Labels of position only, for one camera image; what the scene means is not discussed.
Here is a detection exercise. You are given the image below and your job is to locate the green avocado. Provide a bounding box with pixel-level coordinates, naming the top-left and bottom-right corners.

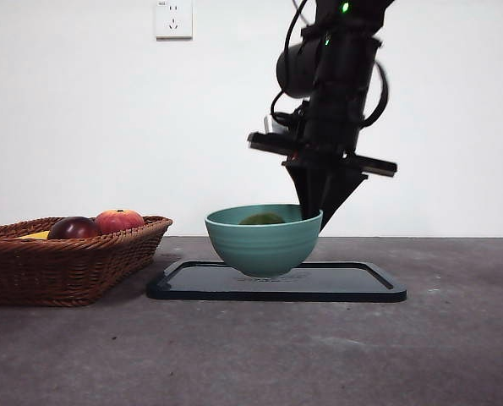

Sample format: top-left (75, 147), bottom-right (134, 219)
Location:
top-left (238, 213), bottom-right (287, 226)

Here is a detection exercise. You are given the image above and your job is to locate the teal ribbed bowl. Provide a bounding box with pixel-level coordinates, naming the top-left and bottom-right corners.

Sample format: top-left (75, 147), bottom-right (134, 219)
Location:
top-left (204, 204), bottom-right (324, 278)

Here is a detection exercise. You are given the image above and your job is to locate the black rectangular tray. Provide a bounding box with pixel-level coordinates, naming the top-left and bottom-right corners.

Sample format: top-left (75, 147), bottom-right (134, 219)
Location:
top-left (145, 261), bottom-right (407, 303)

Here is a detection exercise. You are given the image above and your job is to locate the red orange apple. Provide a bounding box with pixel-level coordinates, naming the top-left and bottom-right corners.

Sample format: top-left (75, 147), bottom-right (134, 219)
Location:
top-left (94, 209), bottom-right (145, 234)

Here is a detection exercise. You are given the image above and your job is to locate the dark purple round fruit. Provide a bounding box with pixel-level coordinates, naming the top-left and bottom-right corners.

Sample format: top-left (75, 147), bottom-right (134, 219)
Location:
top-left (46, 217), bottom-right (101, 240)

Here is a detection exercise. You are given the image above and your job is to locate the brown wicker basket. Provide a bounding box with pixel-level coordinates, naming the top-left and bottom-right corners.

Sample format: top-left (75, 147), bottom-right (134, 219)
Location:
top-left (0, 216), bottom-right (174, 308)

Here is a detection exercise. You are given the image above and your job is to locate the right wrist grey camera box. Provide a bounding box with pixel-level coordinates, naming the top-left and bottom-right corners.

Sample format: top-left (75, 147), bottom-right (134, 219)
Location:
top-left (263, 112), bottom-right (291, 134)

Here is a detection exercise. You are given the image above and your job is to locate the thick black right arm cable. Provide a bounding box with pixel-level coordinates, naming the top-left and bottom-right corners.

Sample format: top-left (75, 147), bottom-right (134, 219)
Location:
top-left (359, 58), bottom-right (391, 129)

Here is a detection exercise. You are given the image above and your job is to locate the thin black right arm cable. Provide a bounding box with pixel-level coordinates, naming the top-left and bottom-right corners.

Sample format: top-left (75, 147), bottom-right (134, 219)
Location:
top-left (270, 0), bottom-right (309, 124)

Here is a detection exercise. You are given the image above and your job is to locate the white wall socket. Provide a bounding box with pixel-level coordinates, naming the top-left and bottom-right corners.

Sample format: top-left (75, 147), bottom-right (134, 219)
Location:
top-left (156, 0), bottom-right (194, 41)

